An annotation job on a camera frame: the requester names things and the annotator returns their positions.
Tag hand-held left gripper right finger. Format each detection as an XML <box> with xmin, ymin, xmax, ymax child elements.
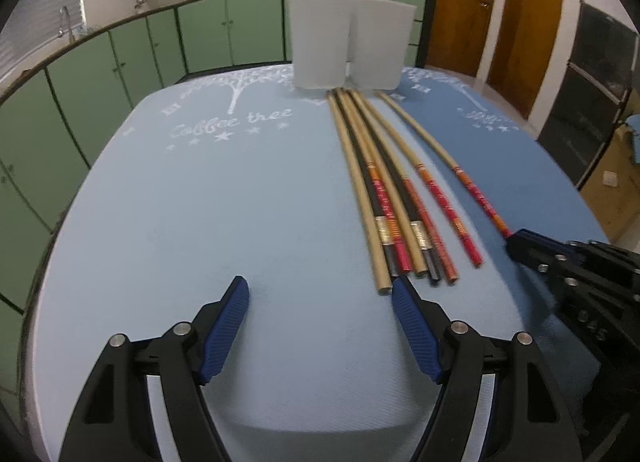
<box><xmin>391</xmin><ymin>278</ymin><xmax>583</xmax><ymax>462</ymax></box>

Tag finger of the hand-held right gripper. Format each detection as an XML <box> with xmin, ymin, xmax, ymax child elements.
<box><xmin>507</xmin><ymin>244</ymin><xmax>640</xmax><ymax>303</ymax></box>
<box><xmin>506</xmin><ymin>229</ymin><xmax>640</xmax><ymax>273</ymax></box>

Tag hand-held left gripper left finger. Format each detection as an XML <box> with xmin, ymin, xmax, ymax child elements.
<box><xmin>59</xmin><ymin>276</ymin><xmax>250</xmax><ymax>462</ymax></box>

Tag tan chopstick with red end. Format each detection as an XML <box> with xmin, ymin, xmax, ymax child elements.
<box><xmin>375</xmin><ymin>90</ymin><xmax>513</xmax><ymax>239</ymax></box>
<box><xmin>351</xmin><ymin>89</ymin><xmax>458</xmax><ymax>285</ymax></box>

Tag plain tan bamboo chopstick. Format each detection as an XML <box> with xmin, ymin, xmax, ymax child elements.
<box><xmin>341</xmin><ymin>88</ymin><xmax>427</xmax><ymax>279</ymax></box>
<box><xmin>326</xmin><ymin>92</ymin><xmax>393</xmax><ymax>297</ymax></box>

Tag group of long chopsticks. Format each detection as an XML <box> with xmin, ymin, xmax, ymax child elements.
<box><xmin>356</xmin><ymin>90</ymin><xmax>485</xmax><ymax>269</ymax></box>

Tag black chopstick with silver band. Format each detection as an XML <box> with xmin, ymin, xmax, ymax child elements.
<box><xmin>347</xmin><ymin>88</ymin><xmax>441</xmax><ymax>285</ymax></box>
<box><xmin>334</xmin><ymin>89</ymin><xmax>405</xmax><ymax>277</ymax></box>

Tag white two-compartment utensil holder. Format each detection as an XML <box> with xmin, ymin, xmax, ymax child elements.
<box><xmin>287</xmin><ymin>0</ymin><xmax>419</xmax><ymax>91</ymax></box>

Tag dark blue printed table mat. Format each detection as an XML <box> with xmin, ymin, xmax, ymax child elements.
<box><xmin>325</xmin><ymin>66</ymin><xmax>613</xmax><ymax>443</ymax></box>

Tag light blue printed table mat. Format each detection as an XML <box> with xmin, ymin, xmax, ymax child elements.
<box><xmin>27</xmin><ymin>64</ymin><xmax>416</xmax><ymax>462</ymax></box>

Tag cardboard box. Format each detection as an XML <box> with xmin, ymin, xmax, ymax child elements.
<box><xmin>580</xmin><ymin>114</ymin><xmax>640</xmax><ymax>245</ymax></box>

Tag plain wooden door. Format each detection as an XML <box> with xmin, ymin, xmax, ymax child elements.
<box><xmin>487</xmin><ymin>0</ymin><xmax>567</xmax><ymax>121</ymax></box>

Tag green lower kitchen cabinets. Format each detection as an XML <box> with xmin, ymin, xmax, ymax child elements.
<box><xmin>0</xmin><ymin>0</ymin><xmax>436</xmax><ymax>323</ymax></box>

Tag metal sink faucet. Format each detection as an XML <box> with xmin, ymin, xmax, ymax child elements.
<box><xmin>56</xmin><ymin>6</ymin><xmax>75</xmax><ymax>38</ymax></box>

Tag white window blind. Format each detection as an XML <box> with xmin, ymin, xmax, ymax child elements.
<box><xmin>0</xmin><ymin>0</ymin><xmax>83</xmax><ymax>90</ymax></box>

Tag wooden door with handle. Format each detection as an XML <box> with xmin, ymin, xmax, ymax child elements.
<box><xmin>421</xmin><ymin>0</ymin><xmax>501</xmax><ymax>78</ymax></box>

